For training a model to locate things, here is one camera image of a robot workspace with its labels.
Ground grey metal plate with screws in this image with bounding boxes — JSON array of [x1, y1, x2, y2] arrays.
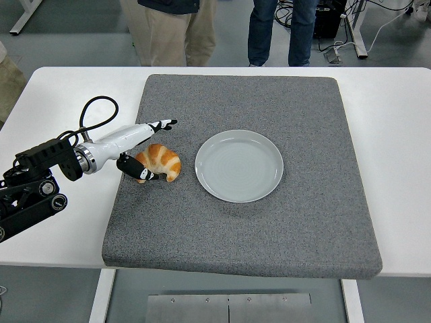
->
[[145, 293, 314, 323]]

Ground croissant bread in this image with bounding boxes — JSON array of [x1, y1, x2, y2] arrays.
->
[[134, 143, 183, 184]]

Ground black equipment box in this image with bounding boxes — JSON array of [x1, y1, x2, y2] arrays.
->
[[312, 0, 347, 40]]

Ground round grey plate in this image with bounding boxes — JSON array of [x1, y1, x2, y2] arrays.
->
[[194, 129, 285, 204]]

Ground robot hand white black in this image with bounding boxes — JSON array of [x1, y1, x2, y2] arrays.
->
[[86, 118, 178, 183]]

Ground white table leg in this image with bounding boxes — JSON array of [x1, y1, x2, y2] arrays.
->
[[340, 278, 366, 323], [88, 268, 117, 323]]

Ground grey power strip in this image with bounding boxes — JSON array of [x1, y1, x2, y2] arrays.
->
[[323, 46, 343, 64]]

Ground grey speckled mat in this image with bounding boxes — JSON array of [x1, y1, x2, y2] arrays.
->
[[101, 73, 384, 281]]

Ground white desk frame leg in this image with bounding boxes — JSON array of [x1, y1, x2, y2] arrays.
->
[[345, 0, 368, 60], [9, 0, 44, 36]]

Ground black cable bundle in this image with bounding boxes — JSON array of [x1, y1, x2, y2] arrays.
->
[[273, 0, 294, 28]]

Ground white cable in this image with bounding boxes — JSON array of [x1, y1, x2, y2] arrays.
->
[[323, 6, 417, 55]]

